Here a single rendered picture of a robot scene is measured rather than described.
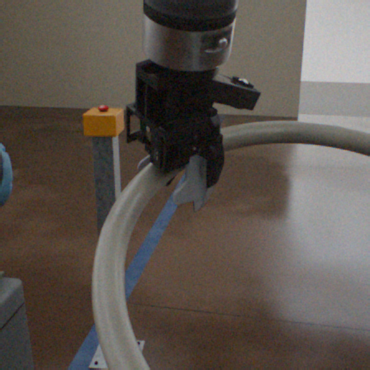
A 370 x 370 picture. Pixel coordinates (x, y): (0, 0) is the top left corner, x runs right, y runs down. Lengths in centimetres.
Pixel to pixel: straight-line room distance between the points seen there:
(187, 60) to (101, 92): 670
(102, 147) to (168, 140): 130
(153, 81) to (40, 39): 694
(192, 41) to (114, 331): 26
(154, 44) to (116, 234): 19
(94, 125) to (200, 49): 132
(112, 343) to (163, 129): 23
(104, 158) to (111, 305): 140
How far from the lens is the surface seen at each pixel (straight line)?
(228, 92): 56
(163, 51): 48
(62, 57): 731
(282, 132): 66
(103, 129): 177
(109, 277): 46
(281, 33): 662
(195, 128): 53
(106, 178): 184
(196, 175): 58
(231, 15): 48
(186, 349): 231
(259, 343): 236
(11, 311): 120
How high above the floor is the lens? 145
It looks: 20 degrees down
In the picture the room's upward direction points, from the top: straight up
